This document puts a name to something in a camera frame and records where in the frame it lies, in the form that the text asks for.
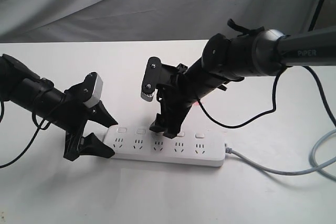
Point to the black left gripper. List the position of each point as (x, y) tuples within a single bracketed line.
[(74, 115)]

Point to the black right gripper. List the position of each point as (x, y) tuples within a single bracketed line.
[(176, 94)]

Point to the white power strip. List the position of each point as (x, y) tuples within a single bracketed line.
[(138, 143)]

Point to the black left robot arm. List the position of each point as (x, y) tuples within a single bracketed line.
[(25, 88)]

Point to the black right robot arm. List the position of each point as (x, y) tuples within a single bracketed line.
[(253, 53)]

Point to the grey backdrop cloth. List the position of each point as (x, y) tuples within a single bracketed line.
[(137, 20)]

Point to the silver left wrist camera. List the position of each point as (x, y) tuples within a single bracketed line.
[(93, 85)]

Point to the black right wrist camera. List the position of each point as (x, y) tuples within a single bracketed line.
[(151, 78)]

